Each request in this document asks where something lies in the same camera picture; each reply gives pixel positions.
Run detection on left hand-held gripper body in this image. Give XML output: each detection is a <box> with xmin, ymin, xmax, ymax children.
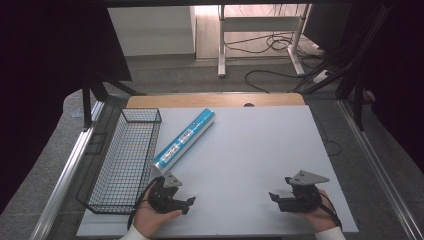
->
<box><xmin>148</xmin><ymin>172</ymin><xmax>184</xmax><ymax>215</ymax></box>

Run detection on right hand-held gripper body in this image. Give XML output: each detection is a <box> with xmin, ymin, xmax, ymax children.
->
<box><xmin>277</xmin><ymin>169</ymin><xmax>331</xmax><ymax>214</ymax></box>

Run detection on person's left hand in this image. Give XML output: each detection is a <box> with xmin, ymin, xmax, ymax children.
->
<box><xmin>132</xmin><ymin>186</ymin><xmax>184</xmax><ymax>239</ymax></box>

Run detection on person's right hand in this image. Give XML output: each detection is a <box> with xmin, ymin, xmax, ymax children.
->
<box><xmin>294</xmin><ymin>188</ymin><xmax>338</xmax><ymax>234</ymax></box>

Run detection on white table mat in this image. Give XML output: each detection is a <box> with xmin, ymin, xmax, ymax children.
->
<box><xmin>76</xmin><ymin>105</ymin><xmax>360</xmax><ymax>238</ymax></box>

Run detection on blue plastic wrap roll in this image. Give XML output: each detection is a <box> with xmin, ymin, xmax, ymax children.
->
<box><xmin>151</xmin><ymin>107</ymin><xmax>216</xmax><ymax>177</ymax></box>

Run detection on black metal stand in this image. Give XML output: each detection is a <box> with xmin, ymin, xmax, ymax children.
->
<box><xmin>81</xmin><ymin>68</ymin><xmax>147</xmax><ymax>132</ymax></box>
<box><xmin>334</xmin><ymin>71</ymin><xmax>369</xmax><ymax>132</ymax></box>

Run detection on white power strip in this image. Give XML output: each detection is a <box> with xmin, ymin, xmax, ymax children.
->
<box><xmin>312</xmin><ymin>69</ymin><xmax>330</xmax><ymax>85</ymax></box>

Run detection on dark curtain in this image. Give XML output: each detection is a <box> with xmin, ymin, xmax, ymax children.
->
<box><xmin>0</xmin><ymin>0</ymin><xmax>133</xmax><ymax>214</ymax></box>
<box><xmin>301</xmin><ymin>0</ymin><xmax>424</xmax><ymax>165</ymax></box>

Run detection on white cabinet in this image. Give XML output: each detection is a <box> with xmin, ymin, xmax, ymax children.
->
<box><xmin>107</xmin><ymin>5</ymin><xmax>197</xmax><ymax>57</ymax></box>

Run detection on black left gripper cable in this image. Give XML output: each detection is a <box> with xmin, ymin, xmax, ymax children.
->
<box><xmin>126</xmin><ymin>176</ymin><xmax>165</xmax><ymax>232</ymax></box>

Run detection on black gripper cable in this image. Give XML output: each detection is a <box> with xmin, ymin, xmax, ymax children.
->
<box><xmin>319</xmin><ymin>192</ymin><xmax>343</xmax><ymax>231</ymax></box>
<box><xmin>126</xmin><ymin>176</ymin><xmax>165</xmax><ymax>232</ymax></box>

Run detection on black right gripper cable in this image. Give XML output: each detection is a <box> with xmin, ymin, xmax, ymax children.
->
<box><xmin>319</xmin><ymin>192</ymin><xmax>343</xmax><ymax>231</ymax></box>

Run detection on black wire basket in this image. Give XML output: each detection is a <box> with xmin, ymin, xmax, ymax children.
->
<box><xmin>76</xmin><ymin>107</ymin><xmax>163</xmax><ymax>215</ymax></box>

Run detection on thin black looped cable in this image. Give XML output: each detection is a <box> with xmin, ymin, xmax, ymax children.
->
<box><xmin>312</xmin><ymin>111</ymin><xmax>342</xmax><ymax>157</ymax></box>

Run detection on aluminium rail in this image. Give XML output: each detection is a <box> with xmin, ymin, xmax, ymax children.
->
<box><xmin>337</xmin><ymin>99</ymin><xmax>424</xmax><ymax>240</ymax></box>
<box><xmin>37</xmin><ymin>100</ymin><xmax>105</xmax><ymax>240</ymax></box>

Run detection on black floor cable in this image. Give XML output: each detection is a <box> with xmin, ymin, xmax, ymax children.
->
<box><xmin>244</xmin><ymin>68</ymin><xmax>303</xmax><ymax>94</ymax></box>

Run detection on tangled black cables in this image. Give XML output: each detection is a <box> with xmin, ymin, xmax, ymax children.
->
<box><xmin>223</xmin><ymin>30</ymin><xmax>323</xmax><ymax>56</ymax></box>

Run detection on white metal desk frame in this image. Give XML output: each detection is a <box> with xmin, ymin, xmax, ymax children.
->
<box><xmin>217</xmin><ymin>3</ymin><xmax>313</xmax><ymax>79</ymax></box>

